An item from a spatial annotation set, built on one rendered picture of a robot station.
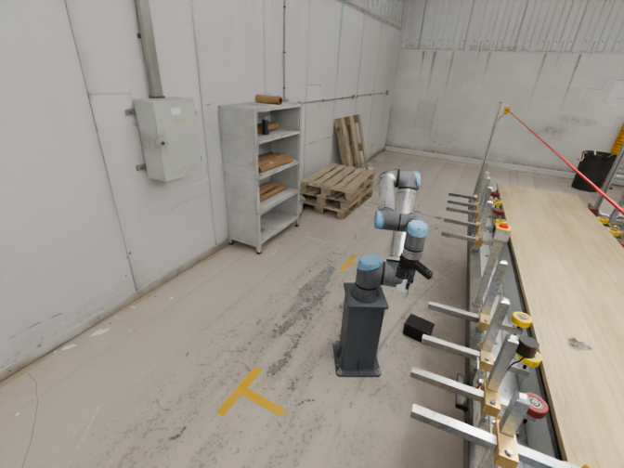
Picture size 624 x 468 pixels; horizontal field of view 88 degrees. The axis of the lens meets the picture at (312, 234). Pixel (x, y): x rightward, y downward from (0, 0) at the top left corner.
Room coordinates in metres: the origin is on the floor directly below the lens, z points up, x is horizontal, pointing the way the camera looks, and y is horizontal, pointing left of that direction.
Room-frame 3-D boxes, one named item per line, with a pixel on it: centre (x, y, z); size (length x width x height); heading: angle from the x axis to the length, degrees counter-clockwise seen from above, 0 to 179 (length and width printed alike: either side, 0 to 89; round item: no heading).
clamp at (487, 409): (0.83, -0.70, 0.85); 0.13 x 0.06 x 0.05; 158
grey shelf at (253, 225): (3.68, 0.58, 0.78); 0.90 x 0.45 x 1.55; 153
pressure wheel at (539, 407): (0.76, -0.81, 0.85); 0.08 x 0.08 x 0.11
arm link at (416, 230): (1.34, -0.48, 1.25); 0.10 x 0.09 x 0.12; 170
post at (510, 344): (0.85, -0.71, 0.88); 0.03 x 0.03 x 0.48; 68
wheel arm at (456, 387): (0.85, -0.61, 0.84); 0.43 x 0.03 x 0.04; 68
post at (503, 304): (1.08, -0.80, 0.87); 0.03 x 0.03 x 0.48; 68
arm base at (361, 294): (1.74, -0.37, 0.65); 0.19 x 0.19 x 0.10
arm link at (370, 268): (1.74, -0.38, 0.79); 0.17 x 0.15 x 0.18; 80
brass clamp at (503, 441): (0.60, -0.60, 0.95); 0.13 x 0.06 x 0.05; 158
